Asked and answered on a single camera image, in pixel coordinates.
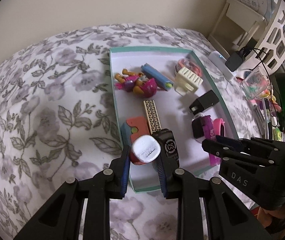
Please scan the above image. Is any purple lighter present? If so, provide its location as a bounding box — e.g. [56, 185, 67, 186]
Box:
[199, 114, 222, 167]

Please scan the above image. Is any black toy car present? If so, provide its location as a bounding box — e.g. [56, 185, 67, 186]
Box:
[152, 128, 180, 175]

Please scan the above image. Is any black power adapter cube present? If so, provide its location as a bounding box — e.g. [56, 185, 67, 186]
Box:
[189, 90, 219, 115]

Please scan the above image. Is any red white glue stick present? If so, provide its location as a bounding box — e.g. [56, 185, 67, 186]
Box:
[129, 135, 161, 165]

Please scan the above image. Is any gold black patterned box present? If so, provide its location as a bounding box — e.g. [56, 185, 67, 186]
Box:
[143, 100, 162, 134]

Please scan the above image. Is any cream hair claw clip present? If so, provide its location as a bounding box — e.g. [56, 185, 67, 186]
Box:
[174, 67, 203, 96]

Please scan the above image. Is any clear round bead case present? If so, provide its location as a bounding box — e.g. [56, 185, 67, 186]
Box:
[174, 59, 203, 77]

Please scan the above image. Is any blue orange retractable knife toy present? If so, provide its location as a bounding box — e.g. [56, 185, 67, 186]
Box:
[141, 63, 173, 91]

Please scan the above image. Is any pink doll figure toy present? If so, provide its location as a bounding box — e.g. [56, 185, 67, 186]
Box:
[114, 69, 158, 98]

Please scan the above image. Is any pink wrist band watch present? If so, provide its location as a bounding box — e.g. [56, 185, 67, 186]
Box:
[212, 118, 225, 137]

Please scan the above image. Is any clear glass jar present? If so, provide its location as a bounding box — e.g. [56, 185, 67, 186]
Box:
[241, 67, 270, 100]

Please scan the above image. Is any floral grey white blanket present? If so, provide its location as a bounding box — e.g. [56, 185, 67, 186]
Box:
[0, 24, 260, 239]

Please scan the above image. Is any black plugged charger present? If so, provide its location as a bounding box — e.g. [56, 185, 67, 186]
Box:
[225, 51, 244, 72]

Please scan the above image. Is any white power strip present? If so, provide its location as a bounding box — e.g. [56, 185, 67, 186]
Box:
[208, 50, 235, 81]

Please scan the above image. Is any teal rimmed white tray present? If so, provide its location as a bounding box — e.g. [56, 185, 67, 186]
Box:
[109, 47, 238, 193]

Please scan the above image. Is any cream wooden shelf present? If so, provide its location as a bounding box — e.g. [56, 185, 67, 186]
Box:
[208, 0, 267, 57]

